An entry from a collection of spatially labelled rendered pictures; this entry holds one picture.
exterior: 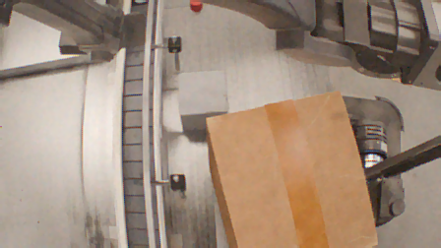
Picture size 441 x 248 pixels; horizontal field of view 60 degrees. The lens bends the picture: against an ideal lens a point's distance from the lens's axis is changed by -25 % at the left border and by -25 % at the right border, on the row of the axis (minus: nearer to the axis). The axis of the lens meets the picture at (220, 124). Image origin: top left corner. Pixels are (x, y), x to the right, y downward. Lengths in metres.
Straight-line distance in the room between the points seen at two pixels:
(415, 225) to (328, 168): 1.35
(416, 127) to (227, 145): 1.54
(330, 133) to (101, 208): 0.54
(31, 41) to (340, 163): 0.88
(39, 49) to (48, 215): 0.46
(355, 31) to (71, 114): 0.84
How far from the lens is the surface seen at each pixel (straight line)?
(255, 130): 0.78
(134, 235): 0.99
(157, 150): 1.03
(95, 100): 1.16
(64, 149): 1.14
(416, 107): 2.25
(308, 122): 0.80
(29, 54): 1.26
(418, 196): 2.11
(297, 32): 0.46
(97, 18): 0.61
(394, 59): 0.50
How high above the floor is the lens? 1.85
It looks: 69 degrees down
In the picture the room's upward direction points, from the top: straight up
